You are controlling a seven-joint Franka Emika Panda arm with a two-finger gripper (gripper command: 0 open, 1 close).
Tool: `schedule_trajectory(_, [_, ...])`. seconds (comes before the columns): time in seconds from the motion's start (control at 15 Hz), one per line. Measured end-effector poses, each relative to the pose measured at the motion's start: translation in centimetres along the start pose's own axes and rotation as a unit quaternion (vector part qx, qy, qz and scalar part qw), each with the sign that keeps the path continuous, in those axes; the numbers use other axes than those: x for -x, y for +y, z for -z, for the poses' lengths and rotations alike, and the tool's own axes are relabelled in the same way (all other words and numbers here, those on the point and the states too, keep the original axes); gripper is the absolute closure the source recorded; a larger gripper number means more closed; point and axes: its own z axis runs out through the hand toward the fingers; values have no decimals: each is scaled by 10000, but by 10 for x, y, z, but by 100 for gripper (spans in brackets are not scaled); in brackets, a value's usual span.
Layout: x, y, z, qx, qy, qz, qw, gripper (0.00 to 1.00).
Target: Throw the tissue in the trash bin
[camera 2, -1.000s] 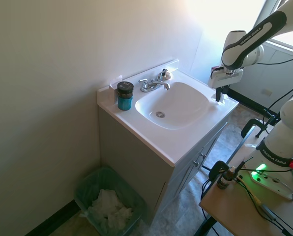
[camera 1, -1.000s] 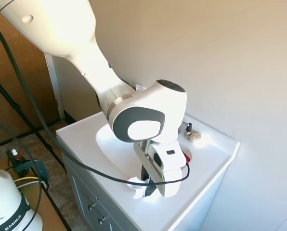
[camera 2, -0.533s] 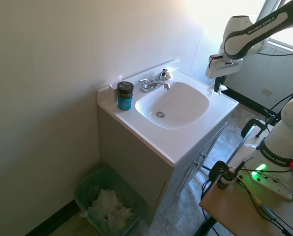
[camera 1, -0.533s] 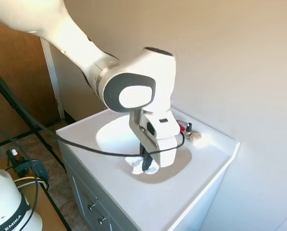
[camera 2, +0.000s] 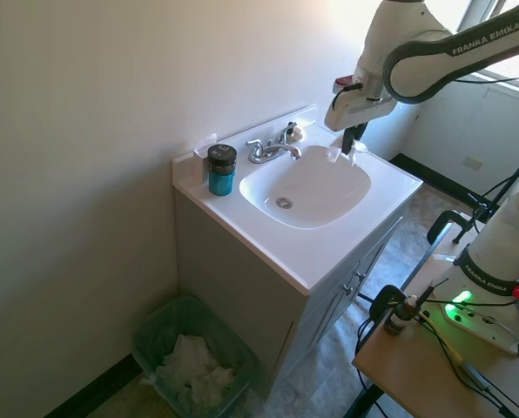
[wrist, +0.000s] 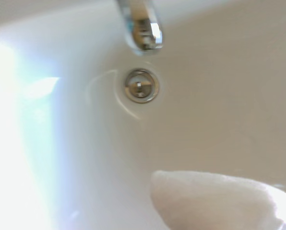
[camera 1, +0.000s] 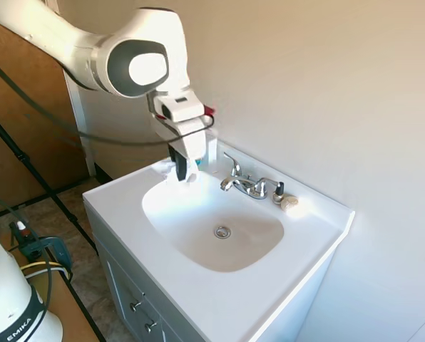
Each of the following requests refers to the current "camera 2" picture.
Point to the white wall outlet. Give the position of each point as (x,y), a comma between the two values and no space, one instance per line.
(473,163)

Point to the chrome sink drain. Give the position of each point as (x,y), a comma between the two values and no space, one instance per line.
(284,202)

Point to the chrome sink faucet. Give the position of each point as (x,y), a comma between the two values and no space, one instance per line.
(281,150)

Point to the beige round soap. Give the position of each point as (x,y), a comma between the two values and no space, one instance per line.
(299,133)

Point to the grey vanity cabinet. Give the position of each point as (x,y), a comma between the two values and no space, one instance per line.
(242,278)

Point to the white sink countertop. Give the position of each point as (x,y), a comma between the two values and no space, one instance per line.
(312,244)

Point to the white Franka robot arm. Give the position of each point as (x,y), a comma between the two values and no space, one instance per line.
(420,74)

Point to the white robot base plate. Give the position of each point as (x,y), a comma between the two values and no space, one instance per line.
(481,331)

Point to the blue jar with black lid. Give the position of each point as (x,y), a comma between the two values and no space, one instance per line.
(221,178)

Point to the white tissue pile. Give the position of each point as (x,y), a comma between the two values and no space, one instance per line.
(194,370)

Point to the wooden table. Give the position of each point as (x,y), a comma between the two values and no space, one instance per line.
(399,366)

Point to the black baseboard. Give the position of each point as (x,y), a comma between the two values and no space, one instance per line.
(94,383)
(433,178)

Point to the metal cabinet knob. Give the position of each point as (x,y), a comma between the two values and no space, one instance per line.
(359,275)
(348,289)

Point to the green lined trash bin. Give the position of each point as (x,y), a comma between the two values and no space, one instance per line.
(155,322)

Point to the brown dropper bottle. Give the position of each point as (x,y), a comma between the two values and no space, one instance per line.
(396,320)

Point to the black clamp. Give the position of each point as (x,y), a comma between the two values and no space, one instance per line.
(442,220)
(386,300)

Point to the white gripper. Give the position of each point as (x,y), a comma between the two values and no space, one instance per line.
(355,109)

